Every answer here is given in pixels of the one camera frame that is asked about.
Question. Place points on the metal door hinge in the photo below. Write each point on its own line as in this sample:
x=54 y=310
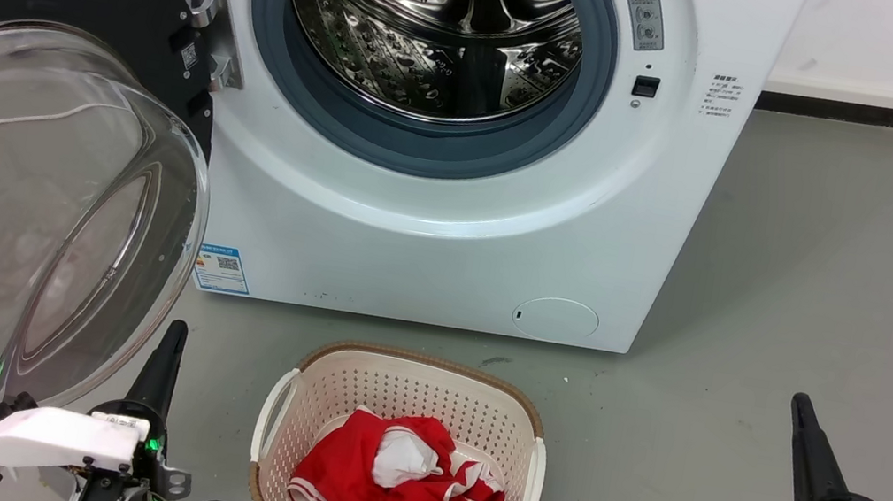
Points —
x=212 y=7

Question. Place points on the round white filter cover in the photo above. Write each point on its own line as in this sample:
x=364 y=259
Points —
x=556 y=319

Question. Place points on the black door latch socket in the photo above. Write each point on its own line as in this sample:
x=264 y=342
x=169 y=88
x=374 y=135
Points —
x=645 y=87

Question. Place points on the printed text label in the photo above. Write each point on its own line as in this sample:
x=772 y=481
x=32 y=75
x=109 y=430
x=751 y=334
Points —
x=722 y=95

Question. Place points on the grey warning sticker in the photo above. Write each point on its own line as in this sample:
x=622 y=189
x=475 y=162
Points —
x=642 y=8

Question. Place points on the white crumpled garment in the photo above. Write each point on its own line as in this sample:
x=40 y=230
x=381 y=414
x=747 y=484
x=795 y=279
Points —
x=403 y=457

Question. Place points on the black baseboard strip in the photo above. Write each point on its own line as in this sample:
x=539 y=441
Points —
x=880 y=116

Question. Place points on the steel perforated washer drum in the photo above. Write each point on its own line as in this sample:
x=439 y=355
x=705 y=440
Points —
x=435 y=43

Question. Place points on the blue energy label sticker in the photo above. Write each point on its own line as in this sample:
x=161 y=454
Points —
x=222 y=269

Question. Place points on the cream plastic laundry basket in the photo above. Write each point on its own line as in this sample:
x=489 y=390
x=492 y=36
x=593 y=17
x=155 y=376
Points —
x=407 y=383

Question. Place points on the white front-load washing machine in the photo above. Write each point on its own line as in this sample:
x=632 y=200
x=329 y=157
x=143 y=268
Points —
x=452 y=269

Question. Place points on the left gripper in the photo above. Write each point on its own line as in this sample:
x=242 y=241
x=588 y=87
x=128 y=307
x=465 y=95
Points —
x=140 y=489

